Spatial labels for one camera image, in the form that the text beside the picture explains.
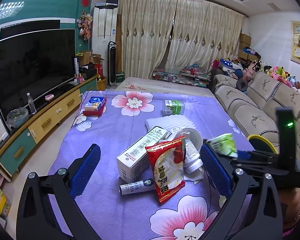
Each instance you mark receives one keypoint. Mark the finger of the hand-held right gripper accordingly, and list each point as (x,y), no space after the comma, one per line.
(255,164)
(257,153)

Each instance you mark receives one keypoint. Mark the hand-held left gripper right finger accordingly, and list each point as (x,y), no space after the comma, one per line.
(215,170)

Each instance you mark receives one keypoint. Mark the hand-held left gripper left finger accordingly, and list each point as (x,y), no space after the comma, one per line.
(86,170)

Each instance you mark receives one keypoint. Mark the yellow-rimmed black bin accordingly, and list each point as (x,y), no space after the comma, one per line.
(256,137)

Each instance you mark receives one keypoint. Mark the green snack packet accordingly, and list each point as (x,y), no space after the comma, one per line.
(223,145)

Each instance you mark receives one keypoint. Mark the long white carton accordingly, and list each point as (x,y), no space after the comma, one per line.
(135,157)

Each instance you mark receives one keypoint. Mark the white foam sheet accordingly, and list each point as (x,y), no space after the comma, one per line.
(175,121)

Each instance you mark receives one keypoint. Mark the person's right forearm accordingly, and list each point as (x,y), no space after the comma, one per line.
(290,205)

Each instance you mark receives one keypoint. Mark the white plastic bottle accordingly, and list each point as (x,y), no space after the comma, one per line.
(193,161)

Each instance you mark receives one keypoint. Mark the white paper bowl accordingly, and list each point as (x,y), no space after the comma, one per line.
(190,135)

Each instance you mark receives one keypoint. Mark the red snack packet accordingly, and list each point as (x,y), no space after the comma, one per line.
(167,170)

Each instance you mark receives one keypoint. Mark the beige sofa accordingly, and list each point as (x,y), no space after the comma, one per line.
(240,105)

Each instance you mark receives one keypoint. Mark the white cream tube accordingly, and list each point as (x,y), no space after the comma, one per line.
(137,186)

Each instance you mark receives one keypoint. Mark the red tray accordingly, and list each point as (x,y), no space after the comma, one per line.
(92,113)

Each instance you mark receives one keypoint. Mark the yellow teal television cabinet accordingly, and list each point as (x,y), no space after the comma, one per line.
(47,122)

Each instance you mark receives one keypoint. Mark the blue tissue box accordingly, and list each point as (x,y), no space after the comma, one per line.
(95,103)

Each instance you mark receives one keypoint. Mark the pile of plush toys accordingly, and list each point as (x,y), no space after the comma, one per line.
(277,73)

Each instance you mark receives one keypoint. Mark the dark round cushion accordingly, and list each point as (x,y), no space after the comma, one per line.
(242,85)

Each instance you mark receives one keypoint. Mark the pink dish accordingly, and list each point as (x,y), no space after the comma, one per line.
(50,97)

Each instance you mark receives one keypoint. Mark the clear water bottle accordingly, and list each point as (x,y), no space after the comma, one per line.
(31,103)

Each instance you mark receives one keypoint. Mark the glass ashtray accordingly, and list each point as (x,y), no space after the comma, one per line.
(17,117)

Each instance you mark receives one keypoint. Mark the blue white bag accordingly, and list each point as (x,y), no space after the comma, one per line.
(228,65)

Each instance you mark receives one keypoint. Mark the glass side table with clutter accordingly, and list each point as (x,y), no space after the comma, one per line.
(185,76)

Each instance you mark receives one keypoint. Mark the white floral covered coffee table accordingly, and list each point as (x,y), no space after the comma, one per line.
(140,85)

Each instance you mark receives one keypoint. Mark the stack of cardboard boxes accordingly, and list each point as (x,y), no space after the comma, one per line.
(244,45)

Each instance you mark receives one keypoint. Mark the black tower fan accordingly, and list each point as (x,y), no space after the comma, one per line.
(112,65)

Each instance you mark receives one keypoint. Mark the open cardboard box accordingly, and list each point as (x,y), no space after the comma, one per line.
(86,56)

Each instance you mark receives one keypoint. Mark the black television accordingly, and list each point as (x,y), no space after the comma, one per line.
(30,62)

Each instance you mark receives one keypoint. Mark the beige curtain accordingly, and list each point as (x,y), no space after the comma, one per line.
(145,35)
(205,30)

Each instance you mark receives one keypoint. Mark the white standing air conditioner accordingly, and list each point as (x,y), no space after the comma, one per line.
(102,30)

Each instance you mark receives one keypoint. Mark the hanging flower decoration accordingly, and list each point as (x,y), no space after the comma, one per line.
(85,23)

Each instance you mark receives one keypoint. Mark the red round wall decoration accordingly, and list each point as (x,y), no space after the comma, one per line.
(85,0)

